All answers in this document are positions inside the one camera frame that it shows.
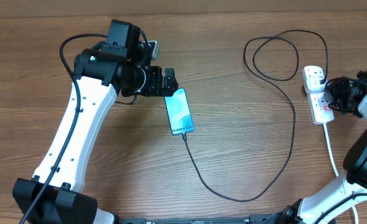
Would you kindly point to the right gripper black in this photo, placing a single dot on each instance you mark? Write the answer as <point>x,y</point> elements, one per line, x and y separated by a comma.
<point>339,83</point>

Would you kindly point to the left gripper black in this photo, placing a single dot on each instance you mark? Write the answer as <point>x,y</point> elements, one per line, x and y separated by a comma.
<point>155,89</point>

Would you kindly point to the Galaxy S24+ smartphone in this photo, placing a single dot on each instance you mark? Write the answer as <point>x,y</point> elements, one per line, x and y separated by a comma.
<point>178,112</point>

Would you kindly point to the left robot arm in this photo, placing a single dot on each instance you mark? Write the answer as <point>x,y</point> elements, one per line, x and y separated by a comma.
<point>118,65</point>

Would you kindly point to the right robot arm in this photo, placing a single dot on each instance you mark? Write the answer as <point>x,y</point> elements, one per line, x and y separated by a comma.
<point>349,188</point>

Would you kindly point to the white charger plug adapter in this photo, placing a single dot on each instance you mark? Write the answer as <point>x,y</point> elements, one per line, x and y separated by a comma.
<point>313,85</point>

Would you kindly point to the white power strip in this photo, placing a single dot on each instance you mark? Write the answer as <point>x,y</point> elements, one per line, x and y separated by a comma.
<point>318,102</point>

